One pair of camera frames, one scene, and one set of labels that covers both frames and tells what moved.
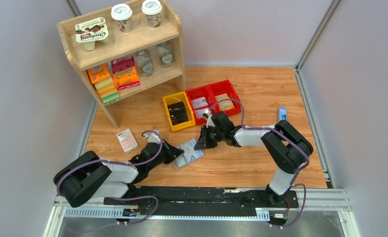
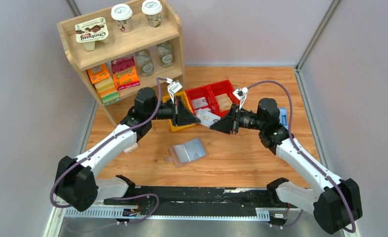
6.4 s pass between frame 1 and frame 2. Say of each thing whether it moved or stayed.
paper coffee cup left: stayed
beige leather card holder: stayed
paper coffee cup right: stayed
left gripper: moved
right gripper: moved
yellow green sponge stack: stayed
